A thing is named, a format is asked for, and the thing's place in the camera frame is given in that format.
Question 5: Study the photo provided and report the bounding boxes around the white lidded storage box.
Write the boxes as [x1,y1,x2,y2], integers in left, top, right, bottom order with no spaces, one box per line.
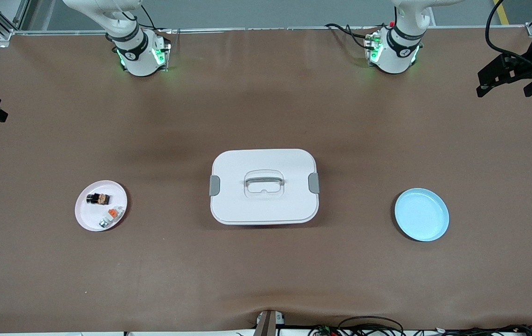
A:
[209,148,320,226]

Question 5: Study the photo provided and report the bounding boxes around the pink round plate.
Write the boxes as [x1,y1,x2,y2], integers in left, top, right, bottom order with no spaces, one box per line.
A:
[75,180,128,232]

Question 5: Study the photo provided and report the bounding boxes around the light blue round plate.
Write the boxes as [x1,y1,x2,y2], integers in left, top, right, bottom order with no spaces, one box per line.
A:
[394,188,450,242]

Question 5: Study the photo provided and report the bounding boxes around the brown table mat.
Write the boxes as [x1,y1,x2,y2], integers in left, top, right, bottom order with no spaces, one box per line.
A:
[0,27,532,333]

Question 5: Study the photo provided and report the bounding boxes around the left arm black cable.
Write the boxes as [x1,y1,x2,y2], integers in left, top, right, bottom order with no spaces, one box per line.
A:
[485,0,532,67]

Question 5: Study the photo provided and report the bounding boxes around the black base power cables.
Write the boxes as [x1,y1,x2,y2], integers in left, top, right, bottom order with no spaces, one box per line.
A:
[325,22,379,50]

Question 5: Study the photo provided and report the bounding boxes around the white orange switch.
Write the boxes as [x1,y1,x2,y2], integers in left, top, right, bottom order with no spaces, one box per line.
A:
[99,206,124,230]

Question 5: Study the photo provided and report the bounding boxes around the black cable bundle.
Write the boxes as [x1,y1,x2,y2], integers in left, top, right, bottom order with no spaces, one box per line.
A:
[434,324,532,336]

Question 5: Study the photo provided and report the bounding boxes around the black looped cable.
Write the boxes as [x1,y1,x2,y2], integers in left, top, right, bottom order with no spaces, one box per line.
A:
[338,316,404,336]

